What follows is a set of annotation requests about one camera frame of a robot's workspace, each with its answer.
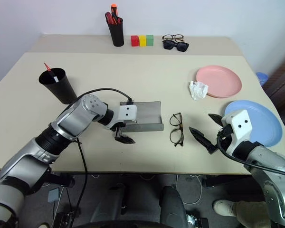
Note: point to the grey metal tray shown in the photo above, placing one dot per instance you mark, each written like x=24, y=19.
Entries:
x=147, y=116

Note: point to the crumpled white tissue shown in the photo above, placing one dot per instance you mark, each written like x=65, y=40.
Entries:
x=198, y=89

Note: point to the pink plate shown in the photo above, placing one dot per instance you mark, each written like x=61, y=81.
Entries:
x=222, y=80

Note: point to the blue plate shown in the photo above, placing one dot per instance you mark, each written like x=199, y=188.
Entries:
x=263, y=121

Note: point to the yellow block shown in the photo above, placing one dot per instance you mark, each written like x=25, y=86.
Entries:
x=142, y=40

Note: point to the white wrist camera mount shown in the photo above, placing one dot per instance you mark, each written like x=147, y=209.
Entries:
x=238, y=126
x=127, y=112

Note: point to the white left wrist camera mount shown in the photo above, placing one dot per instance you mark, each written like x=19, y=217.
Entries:
x=127, y=112

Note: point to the thin brown rimmed glasses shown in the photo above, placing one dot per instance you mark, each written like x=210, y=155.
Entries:
x=180, y=37

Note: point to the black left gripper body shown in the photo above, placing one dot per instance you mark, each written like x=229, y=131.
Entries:
x=118, y=133

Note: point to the wide black cup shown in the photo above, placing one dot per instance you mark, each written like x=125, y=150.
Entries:
x=58, y=86

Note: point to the khaki trouser leg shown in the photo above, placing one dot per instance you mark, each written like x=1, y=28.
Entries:
x=251, y=213

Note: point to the dark rounded shape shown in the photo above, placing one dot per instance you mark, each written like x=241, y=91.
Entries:
x=172, y=206

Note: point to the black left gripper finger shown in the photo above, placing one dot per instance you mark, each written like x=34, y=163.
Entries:
x=126, y=140

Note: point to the green block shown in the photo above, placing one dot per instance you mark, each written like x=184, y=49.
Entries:
x=149, y=40

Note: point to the white shoe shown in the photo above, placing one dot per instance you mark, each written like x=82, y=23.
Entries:
x=224, y=207

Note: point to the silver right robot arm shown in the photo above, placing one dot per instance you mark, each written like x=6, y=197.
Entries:
x=273, y=171

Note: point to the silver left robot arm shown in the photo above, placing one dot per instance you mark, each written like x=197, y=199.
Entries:
x=69, y=121

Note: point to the tall narrow black cup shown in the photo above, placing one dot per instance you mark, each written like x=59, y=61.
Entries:
x=116, y=33

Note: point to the black floor device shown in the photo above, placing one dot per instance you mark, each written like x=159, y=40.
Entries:
x=61, y=219

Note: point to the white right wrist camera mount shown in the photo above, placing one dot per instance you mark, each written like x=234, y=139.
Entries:
x=238, y=126

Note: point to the red marker with white label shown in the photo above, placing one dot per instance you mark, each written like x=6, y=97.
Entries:
x=50, y=71

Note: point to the black table foot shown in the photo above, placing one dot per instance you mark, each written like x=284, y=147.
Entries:
x=218, y=181

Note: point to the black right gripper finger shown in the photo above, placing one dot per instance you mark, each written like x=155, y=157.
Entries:
x=216, y=118
x=202, y=139

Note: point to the black and red marker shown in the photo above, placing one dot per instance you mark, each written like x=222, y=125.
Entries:
x=119, y=20

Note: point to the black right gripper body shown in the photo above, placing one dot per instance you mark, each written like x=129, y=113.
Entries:
x=224, y=136

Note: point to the brown wooden furniture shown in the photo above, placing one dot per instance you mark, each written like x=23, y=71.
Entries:
x=283, y=83

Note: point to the small grey box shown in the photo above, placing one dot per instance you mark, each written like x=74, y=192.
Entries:
x=53, y=195

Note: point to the tortoiseshell rimmed glasses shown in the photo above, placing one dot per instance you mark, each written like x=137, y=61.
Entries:
x=181, y=129

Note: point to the blue bottle cap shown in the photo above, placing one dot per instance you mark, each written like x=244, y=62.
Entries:
x=262, y=78

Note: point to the black sunglasses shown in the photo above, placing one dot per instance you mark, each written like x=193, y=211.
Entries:
x=181, y=46

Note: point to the red block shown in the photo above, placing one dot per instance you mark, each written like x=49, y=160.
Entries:
x=134, y=41

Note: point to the orange capped black marker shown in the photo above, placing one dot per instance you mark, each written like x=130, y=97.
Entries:
x=114, y=10

